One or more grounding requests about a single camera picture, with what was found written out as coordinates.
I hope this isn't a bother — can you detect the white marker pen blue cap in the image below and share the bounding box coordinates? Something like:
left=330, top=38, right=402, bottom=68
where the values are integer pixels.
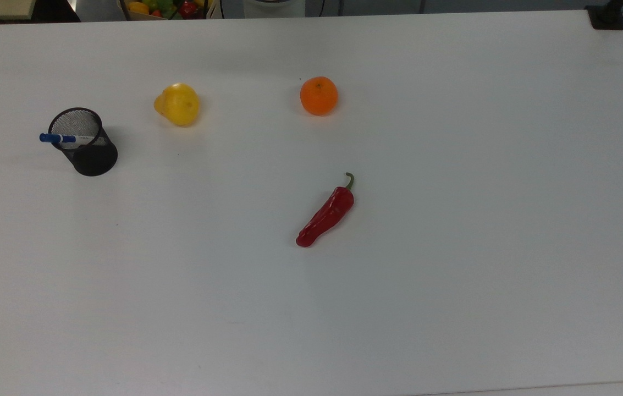
left=40, top=133, right=107, bottom=147

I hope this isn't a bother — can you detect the black mesh pen cup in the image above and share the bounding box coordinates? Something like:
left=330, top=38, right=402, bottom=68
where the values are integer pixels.
left=48, top=107, right=118, bottom=177

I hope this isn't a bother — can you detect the red chili pepper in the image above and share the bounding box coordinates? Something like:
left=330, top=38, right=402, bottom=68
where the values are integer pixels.
left=296, top=172, right=355, bottom=248

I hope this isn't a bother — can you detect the orange fruit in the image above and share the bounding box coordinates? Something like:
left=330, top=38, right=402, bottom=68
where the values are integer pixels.
left=300, top=76, right=339, bottom=117

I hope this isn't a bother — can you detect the yellow pear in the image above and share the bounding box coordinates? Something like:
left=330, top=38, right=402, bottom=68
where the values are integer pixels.
left=153, top=82, right=201, bottom=127

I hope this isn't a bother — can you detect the box of toy fruits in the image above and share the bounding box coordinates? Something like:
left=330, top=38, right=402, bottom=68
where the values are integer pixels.
left=119, top=0, right=222, bottom=21

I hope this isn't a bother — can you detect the black table clamp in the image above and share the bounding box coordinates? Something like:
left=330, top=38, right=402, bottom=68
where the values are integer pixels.
left=586, top=0, right=623, bottom=30

